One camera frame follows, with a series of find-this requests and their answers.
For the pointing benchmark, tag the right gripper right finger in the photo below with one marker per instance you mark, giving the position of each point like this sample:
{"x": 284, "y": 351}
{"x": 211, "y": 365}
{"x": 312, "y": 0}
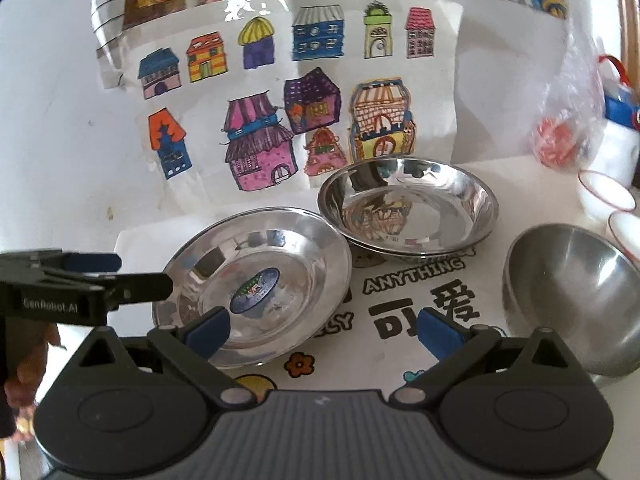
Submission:
{"x": 458, "y": 349}

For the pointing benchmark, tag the white red-rimmed bowl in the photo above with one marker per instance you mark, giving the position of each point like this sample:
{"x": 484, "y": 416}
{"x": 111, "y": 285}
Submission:
{"x": 623, "y": 228}
{"x": 601, "y": 195}

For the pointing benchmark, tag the clear plastic bag red contents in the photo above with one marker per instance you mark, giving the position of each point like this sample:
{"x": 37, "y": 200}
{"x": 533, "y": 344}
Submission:
{"x": 573, "y": 102}

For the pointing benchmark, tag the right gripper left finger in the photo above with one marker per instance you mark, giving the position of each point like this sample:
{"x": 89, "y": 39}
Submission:
{"x": 188, "y": 350}

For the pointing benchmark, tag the deep steel mixing bowl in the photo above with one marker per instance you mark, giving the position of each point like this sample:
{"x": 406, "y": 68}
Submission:
{"x": 580, "y": 285}

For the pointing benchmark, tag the person's left hand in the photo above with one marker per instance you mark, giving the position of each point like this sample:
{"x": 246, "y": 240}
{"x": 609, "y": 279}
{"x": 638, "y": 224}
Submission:
{"x": 21, "y": 387}

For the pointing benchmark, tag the houses drawing paper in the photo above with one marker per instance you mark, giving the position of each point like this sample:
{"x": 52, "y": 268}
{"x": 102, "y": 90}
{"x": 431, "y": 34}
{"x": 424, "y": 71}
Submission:
{"x": 242, "y": 99}

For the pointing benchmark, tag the steel plate with sticker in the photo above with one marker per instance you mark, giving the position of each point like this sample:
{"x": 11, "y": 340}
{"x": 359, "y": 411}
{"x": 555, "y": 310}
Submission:
{"x": 280, "y": 272}

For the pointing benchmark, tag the white blue water bottle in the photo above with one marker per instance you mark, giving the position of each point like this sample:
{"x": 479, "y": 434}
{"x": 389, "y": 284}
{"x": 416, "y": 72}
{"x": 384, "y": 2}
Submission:
{"x": 617, "y": 154}

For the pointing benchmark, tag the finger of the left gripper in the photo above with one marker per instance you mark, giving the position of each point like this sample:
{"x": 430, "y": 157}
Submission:
{"x": 122, "y": 289}
{"x": 82, "y": 262}

